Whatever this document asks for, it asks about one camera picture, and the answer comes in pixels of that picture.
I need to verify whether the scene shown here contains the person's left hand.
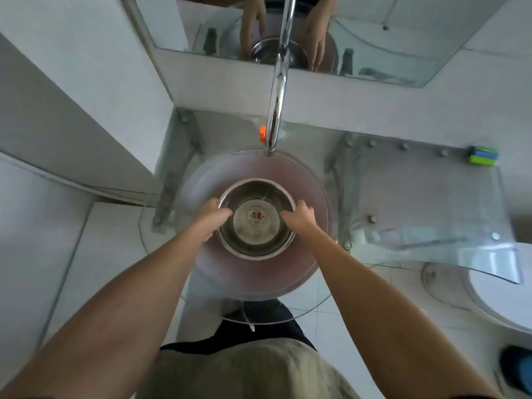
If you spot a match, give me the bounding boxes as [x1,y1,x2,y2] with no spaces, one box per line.
[187,198,233,245]

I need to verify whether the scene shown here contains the person's right hand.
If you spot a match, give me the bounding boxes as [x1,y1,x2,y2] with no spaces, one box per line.
[279,199,321,242]

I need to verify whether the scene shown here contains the stainless steel bowl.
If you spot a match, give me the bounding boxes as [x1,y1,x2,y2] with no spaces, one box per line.
[217,178,296,261]

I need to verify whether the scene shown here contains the frosted glass sink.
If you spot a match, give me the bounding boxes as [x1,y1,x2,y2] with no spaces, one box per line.
[174,149,333,302]

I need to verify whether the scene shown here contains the person's right forearm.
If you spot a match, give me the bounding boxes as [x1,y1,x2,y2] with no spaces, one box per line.
[305,227,506,399]

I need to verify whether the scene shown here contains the person's left forearm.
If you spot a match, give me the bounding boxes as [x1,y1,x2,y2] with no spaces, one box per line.
[0,226,215,399]

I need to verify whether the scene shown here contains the person's black trousers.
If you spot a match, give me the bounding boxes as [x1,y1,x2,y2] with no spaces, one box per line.
[160,299,318,355]

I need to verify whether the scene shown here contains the person's beige shirt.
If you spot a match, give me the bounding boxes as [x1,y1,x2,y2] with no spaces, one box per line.
[137,338,360,399]

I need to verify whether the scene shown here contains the clear glass vanity counter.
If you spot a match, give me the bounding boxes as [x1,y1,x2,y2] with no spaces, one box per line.
[139,108,523,325]

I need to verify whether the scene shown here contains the chrome gooseneck faucet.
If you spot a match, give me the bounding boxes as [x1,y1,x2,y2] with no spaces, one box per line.
[262,0,298,157]

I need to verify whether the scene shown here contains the green and blue sponge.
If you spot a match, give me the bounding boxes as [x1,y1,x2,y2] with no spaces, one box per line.
[469,145,499,167]

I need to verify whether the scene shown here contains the white toilet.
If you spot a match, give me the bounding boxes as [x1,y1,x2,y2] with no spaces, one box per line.
[422,243,532,334]

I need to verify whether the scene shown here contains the blue plastic container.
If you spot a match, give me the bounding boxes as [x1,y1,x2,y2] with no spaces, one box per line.
[498,346,532,396]

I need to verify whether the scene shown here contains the metal counter bracket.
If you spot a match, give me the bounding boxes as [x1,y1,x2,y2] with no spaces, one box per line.
[324,132,363,250]
[151,108,204,234]

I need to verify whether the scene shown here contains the wall mirror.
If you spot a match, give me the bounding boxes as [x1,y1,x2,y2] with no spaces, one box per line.
[120,0,511,89]

